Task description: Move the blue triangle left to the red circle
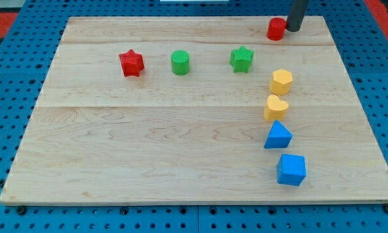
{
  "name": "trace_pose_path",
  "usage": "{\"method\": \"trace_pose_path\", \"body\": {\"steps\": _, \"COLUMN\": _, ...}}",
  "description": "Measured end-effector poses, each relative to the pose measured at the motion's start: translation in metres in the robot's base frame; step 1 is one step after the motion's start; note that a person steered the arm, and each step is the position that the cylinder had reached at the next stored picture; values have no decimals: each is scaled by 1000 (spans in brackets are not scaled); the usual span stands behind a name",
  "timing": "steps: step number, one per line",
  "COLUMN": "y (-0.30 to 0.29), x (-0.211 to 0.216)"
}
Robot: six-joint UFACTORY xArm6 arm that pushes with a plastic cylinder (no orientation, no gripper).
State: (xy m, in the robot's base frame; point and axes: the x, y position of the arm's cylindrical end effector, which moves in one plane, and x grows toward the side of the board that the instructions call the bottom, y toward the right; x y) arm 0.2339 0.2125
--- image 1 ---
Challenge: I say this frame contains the green star block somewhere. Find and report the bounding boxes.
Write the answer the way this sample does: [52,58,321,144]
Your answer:
[230,46,254,73]

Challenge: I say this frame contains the green cylinder block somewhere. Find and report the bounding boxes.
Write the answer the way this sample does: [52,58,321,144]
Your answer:
[171,50,190,75]

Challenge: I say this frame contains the blue triangle block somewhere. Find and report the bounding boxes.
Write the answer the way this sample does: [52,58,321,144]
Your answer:
[264,120,293,149]

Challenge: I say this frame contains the red star block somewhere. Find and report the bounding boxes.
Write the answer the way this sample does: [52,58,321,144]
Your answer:
[119,49,144,77]

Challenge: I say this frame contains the red cylinder block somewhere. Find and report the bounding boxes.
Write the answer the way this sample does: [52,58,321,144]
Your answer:
[266,17,287,41]

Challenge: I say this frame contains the yellow hexagon block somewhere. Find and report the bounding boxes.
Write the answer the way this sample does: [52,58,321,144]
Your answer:
[269,69,293,96]

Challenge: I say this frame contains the light wooden board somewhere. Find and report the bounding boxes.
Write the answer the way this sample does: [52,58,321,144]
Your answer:
[0,16,388,206]

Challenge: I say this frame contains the yellow heart block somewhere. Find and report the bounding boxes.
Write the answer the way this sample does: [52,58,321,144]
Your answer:
[263,94,289,122]

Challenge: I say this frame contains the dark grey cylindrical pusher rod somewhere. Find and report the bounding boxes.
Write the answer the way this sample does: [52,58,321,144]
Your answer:
[286,0,309,32]

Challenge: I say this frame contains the blue cube block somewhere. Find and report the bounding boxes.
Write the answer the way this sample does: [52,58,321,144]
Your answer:
[277,154,306,186]

